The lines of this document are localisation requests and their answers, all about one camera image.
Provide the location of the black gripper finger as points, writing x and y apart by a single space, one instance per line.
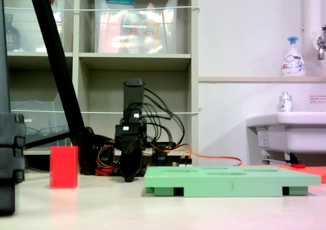
126 164
137 156

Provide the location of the red square block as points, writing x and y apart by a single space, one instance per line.
63 167

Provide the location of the green shape-hole board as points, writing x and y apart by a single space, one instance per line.
229 181

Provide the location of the orange flat block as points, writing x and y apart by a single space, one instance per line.
315 172

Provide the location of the black table clamp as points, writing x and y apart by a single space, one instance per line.
160 158

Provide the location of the small circuit board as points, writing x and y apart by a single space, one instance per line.
184 164

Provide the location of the beige shelf unit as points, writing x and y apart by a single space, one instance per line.
102 58

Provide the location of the low clear plastic bin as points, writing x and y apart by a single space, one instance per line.
45 105

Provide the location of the large clear plastic bin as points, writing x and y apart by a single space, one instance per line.
135 36

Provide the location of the pink package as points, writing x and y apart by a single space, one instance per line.
108 34

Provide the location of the pink-capped spray bottle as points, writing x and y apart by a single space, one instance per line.
150 24

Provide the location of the notched black stack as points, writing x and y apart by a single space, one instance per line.
10 143

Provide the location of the narrow clear plastic bin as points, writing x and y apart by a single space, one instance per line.
59 36

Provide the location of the sink sticker label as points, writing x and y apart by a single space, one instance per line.
263 138

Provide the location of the teal-topped package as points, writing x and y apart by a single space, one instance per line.
119 2

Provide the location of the dark grey upright panel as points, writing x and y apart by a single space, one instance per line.
3 62

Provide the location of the dark round bottle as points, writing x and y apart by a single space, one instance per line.
11 36

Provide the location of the white sink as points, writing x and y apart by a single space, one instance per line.
293 133

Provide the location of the small clear sanitizer bottle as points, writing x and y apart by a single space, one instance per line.
285 104

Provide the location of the white blue soap pump bottle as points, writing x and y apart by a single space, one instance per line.
293 62

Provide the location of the metal faucet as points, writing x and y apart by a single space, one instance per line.
321 46

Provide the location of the white wall label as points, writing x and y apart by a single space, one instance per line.
318 99

